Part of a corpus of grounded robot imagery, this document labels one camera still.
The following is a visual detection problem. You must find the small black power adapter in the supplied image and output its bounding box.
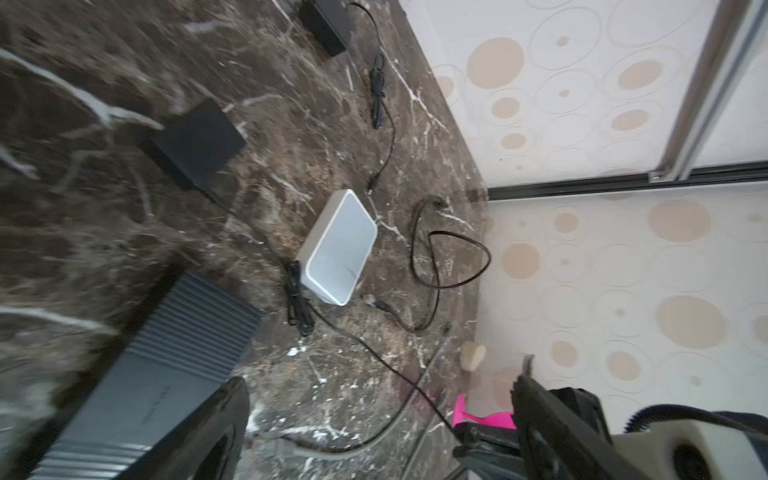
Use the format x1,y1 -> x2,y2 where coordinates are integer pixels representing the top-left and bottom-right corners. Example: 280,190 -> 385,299
141,99 -> 246,191
298,0 -> 352,57

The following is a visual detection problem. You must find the black coiled ethernet cable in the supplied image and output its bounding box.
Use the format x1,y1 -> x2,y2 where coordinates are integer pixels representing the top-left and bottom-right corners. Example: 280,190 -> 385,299
362,197 -> 493,335

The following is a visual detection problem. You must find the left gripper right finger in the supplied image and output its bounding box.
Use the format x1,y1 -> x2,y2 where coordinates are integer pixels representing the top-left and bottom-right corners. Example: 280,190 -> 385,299
511,355 -> 647,479

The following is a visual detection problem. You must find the white network switch box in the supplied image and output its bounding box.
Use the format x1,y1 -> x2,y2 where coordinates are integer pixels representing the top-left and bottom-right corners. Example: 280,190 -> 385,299
296,189 -> 378,306

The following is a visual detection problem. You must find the pink funnel cup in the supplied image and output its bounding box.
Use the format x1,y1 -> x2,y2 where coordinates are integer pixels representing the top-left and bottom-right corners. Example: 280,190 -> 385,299
451,394 -> 516,430

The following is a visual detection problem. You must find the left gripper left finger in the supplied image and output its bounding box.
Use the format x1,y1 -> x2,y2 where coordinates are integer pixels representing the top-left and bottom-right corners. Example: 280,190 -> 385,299
122,377 -> 250,479

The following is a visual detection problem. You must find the horizontal aluminium rail back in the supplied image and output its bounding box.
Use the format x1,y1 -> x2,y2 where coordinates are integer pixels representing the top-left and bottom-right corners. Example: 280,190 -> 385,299
648,0 -> 767,183

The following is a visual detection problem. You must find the grey ethernet cable upper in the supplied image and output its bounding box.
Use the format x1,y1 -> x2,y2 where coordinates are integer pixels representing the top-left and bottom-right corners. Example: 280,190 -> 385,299
257,335 -> 451,463

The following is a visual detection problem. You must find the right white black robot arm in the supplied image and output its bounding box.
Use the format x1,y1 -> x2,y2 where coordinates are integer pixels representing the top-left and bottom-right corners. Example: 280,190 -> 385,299
450,388 -> 767,479

